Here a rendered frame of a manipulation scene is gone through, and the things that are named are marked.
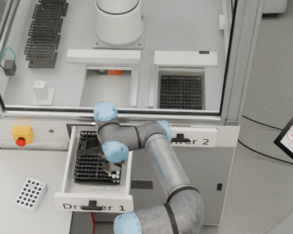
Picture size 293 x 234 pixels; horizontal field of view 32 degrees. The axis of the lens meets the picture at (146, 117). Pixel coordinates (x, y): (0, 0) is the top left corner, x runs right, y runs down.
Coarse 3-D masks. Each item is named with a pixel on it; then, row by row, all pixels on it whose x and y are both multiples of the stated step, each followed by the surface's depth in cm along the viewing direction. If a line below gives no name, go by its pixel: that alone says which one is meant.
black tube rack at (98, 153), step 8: (88, 136) 212; (96, 136) 212; (96, 152) 207; (80, 160) 205; (88, 160) 204; (96, 160) 205; (80, 168) 203; (88, 168) 203; (96, 168) 199; (96, 176) 196; (120, 176) 201
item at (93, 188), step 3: (93, 186) 200; (96, 186) 200; (99, 186) 200; (102, 186) 200; (93, 189) 199; (96, 189) 199; (99, 189) 199; (102, 189) 199; (105, 189) 199; (108, 189) 199; (111, 189) 199; (114, 189) 199; (117, 189) 199
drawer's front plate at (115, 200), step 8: (56, 200) 191; (64, 200) 190; (72, 200) 190; (80, 200) 190; (88, 200) 189; (96, 200) 189; (104, 200) 189; (112, 200) 188; (120, 200) 188; (128, 200) 188; (64, 208) 196; (72, 208) 195; (104, 208) 194; (112, 208) 194; (120, 208) 193; (128, 208) 193
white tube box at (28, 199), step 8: (24, 184) 207; (32, 184) 207; (24, 192) 205; (32, 192) 206; (40, 192) 205; (16, 200) 203; (24, 200) 203; (32, 200) 203; (40, 200) 206; (24, 208) 202; (32, 208) 200
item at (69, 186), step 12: (72, 132) 210; (72, 144) 207; (72, 156) 207; (132, 156) 205; (72, 168) 207; (132, 168) 205; (72, 180) 203; (120, 180) 203; (72, 192) 200; (84, 192) 200; (96, 192) 200; (108, 192) 199; (120, 192) 199
